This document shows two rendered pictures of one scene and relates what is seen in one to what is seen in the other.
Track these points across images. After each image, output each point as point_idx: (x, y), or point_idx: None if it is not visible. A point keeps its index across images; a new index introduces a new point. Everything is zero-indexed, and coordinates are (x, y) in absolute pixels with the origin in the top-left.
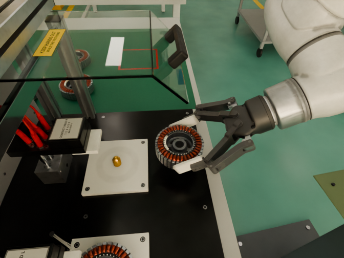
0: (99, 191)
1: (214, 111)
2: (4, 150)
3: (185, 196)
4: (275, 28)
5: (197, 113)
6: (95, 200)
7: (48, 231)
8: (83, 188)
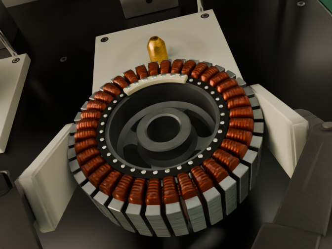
0: (97, 54)
1: (329, 201)
2: None
3: (67, 220)
4: None
5: (321, 132)
6: (88, 61)
7: (53, 32)
8: (106, 34)
